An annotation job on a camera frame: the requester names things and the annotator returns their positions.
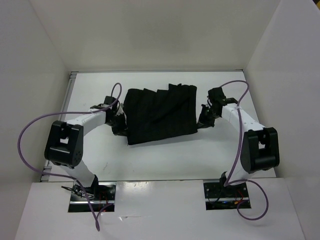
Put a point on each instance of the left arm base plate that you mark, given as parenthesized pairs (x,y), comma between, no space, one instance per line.
(103,201)

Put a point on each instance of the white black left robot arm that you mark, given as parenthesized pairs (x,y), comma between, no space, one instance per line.
(64,147)

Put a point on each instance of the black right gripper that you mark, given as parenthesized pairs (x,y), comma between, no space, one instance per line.
(203,122)

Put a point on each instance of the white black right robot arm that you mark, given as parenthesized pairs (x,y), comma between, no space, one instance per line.
(258,147)

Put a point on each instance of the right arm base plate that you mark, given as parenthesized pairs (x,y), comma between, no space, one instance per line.
(218,197)

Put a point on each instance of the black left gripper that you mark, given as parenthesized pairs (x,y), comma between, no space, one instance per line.
(122,129)

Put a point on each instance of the black pleated skirt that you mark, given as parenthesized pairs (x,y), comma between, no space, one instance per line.
(162,114)

